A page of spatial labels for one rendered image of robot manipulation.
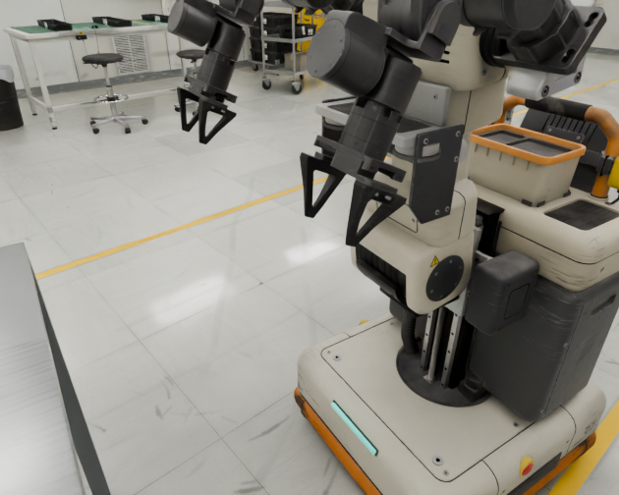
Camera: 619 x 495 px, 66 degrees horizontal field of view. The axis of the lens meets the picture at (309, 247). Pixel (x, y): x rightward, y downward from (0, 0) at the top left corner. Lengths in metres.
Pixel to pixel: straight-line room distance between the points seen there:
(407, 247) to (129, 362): 1.28
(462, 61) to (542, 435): 0.93
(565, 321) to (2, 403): 1.00
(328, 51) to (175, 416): 1.39
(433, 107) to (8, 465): 0.74
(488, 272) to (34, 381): 0.78
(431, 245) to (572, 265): 0.29
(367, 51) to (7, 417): 0.58
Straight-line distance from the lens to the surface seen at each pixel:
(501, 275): 0.99
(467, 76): 0.80
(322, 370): 1.39
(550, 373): 1.23
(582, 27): 0.75
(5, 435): 0.68
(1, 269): 1.00
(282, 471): 1.53
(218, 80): 0.90
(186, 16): 0.87
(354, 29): 0.50
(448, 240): 0.94
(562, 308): 1.12
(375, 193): 0.51
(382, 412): 1.30
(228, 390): 1.74
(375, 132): 0.54
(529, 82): 0.75
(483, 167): 1.20
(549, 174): 1.13
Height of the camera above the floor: 1.26
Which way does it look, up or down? 30 degrees down
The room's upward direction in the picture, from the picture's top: straight up
